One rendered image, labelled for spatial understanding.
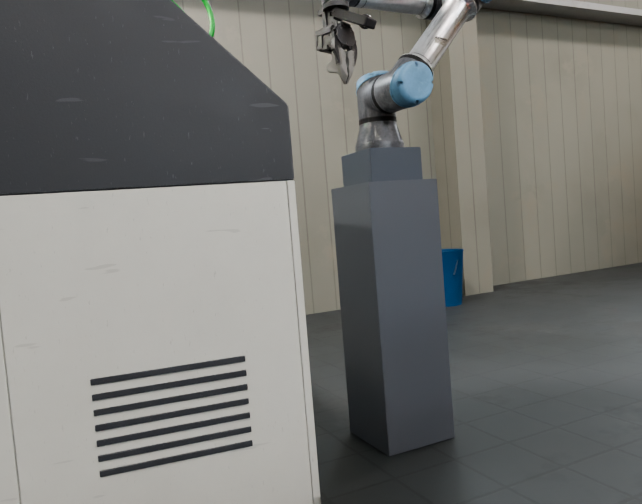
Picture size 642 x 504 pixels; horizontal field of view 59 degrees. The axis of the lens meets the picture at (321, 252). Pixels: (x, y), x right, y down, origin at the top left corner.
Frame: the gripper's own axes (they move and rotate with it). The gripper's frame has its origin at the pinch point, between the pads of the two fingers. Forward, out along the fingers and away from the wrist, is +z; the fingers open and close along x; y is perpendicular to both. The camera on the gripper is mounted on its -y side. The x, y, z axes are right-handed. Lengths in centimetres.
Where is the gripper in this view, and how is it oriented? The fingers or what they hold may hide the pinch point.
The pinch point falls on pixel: (347, 78)
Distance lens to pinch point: 158.2
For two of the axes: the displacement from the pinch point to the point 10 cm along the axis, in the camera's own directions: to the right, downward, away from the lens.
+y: -7.1, 0.2, 7.0
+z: 0.8, 10.0, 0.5
